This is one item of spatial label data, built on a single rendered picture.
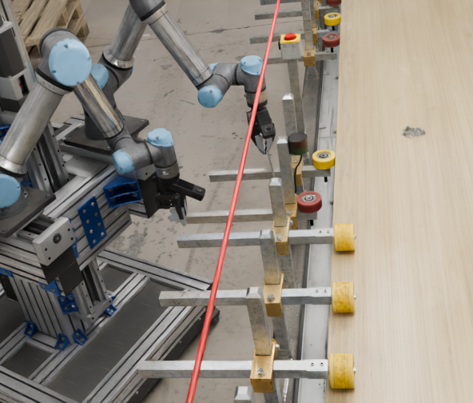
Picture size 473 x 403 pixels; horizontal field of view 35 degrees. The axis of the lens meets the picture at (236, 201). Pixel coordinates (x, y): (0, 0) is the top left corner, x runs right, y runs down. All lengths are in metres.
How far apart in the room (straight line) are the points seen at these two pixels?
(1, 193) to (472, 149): 1.51
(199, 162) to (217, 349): 1.52
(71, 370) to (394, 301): 1.46
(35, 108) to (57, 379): 1.24
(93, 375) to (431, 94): 1.68
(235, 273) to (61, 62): 1.75
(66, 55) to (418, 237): 1.11
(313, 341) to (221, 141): 2.46
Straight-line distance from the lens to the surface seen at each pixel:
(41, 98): 2.13
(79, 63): 2.09
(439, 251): 2.16
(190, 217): 2.47
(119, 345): 3.04
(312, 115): 3.26
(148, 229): 3.94
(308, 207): 2.36
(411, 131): 2.68
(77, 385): 2.95
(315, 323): 2.36
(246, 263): 3.58
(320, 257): 2.59
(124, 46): 2.63
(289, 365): 1.79
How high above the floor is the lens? 2.28
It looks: 35 degrees down
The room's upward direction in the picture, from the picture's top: 10 degrees counter-clockwise
